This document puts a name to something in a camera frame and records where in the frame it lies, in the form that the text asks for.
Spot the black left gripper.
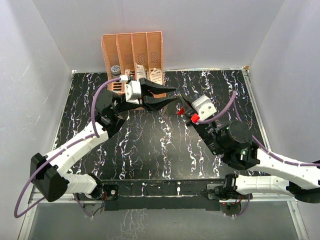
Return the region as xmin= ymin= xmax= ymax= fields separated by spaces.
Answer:
xmin=113 ymin=79 xmax=177 ymax=115

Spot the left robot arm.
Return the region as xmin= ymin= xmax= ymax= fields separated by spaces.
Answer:
xmin=30 ymin=75 xmax=176 ymax=202

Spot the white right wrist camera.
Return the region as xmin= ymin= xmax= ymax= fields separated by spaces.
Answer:
xmin=191 ymin=95 xmax=217 ymax=124

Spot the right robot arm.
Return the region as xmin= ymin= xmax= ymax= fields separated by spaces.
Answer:
xmin=178 ymin=91 xmax=320 ymax=204

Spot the white product packet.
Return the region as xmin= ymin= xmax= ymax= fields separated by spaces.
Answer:
xmin=135 ymin=64 xmax=147 ymax=80

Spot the grey round tin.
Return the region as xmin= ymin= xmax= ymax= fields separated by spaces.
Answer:
xmin=110 ymin=65 xmax=121 ymax=78

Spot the orange plastic desk organizer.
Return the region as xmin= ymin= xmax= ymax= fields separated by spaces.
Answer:
xmin=101 ymin=31 xmax=165 ymax=85

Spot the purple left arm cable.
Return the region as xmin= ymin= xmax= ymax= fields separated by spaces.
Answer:
xmin=13 ymin=76 xmax=126 ymax=218

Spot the small white card box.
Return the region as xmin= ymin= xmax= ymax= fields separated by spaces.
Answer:
xmin=124 ymin=69 xmax=131 ymax=76

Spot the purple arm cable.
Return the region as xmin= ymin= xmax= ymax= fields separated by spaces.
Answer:
xmin=13 ymin=76 xmax=126 ymax=218
xmin=198 ymin=91 xmax=320 ymax=218

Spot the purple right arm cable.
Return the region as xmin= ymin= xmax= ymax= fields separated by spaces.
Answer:
xmin=198 ymin=91 xmax=320 ymax=218

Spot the oval white blister pack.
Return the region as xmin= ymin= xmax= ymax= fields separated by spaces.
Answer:
xmin=149 ymin=67 xmax=163 ymax=85

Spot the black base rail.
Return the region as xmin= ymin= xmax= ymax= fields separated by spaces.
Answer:
xmin=74 ymin=178 xmax=251 ymax=213

